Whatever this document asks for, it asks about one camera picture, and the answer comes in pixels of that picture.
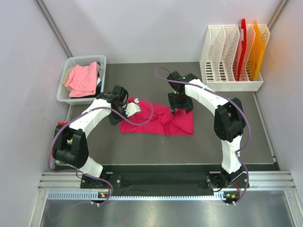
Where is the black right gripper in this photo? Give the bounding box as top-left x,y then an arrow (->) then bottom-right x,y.
169,92 -> 193,115

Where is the magenta t shirt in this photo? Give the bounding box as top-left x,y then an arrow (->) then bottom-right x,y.
119,100 -> 194,136

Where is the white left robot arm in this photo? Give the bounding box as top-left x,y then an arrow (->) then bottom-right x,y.
52,85 -> 128,188

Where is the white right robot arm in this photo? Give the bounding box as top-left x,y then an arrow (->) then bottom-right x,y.
167,71 -> 246,187

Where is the light pink t shirt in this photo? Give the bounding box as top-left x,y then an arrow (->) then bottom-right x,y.
64,61 -> 99,98

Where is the white plastic laundry basket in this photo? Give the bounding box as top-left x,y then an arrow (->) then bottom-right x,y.
56,54 -> 107,105

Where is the beige cloth in basket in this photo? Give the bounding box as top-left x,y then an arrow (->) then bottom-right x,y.
61,67 -> 74,92

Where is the red and green book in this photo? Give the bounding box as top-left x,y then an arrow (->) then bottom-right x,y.
56,121 -> 68,126

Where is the white file organiser rack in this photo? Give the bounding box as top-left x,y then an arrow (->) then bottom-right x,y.
199,25 -> 263,92

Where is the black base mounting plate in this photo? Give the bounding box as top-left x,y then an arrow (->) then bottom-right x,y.
80,164 -> 240,196

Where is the red plastic folder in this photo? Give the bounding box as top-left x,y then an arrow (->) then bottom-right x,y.
234,18 -> 247,81

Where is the orange plastic folder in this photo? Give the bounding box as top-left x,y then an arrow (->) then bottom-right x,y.
247,20 -> 270,81

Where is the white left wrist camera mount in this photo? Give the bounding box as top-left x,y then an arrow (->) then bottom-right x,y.
125,98 -> 141,118

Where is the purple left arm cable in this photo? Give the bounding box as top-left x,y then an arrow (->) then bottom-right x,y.
47,99 -> 154,207

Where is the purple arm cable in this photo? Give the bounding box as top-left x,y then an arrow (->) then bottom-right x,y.
47,99 -> 154,207
155,68 -> 251,205

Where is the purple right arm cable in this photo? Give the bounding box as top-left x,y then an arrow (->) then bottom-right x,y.
155,68 -> 251,205

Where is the aluminium frame rail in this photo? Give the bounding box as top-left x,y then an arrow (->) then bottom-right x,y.
38,171 -> 296,191

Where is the grey slotted cable duct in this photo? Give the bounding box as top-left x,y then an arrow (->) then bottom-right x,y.
47,191 -> 237,201

